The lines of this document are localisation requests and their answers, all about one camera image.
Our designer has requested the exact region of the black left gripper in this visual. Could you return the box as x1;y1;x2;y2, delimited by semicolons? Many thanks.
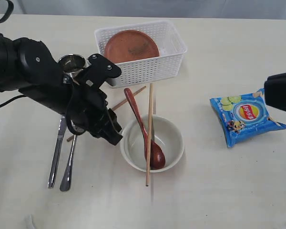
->
59;81;123;146

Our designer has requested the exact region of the wooden chopstick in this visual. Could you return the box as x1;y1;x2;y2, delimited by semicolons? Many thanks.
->
66;85;147;143
145;83;153;187

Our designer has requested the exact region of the blue chips bag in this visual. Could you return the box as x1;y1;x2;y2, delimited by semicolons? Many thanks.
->
210;88;286;148

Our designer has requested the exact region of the silver table knife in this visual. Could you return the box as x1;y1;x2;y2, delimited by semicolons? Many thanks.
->
48;116;67;188

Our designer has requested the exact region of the brown wooden spoon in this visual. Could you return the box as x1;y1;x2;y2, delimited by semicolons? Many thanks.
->
124;88;166;170

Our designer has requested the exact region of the white bowl dark inside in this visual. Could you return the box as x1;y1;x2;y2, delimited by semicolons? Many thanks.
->
119;115;184;173

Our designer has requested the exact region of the silver metal fork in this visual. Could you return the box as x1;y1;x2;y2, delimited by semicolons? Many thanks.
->
60;135;78;192

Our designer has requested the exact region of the shiny metal cup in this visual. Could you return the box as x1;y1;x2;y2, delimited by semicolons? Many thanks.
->
58;54;87;78

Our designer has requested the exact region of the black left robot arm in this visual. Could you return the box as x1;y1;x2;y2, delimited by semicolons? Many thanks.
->
0;34;122;145

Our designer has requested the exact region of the brown wooden plate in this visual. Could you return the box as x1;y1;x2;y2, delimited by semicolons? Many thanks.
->
103;30;160;63

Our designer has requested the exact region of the white perforated plastic basket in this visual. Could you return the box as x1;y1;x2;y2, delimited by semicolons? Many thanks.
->
94;20;187;88

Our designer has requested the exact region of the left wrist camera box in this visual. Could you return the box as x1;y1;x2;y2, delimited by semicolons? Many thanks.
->
74;53;122;90

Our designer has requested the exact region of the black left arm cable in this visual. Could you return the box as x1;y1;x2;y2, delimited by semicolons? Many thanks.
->
0;0;14;34

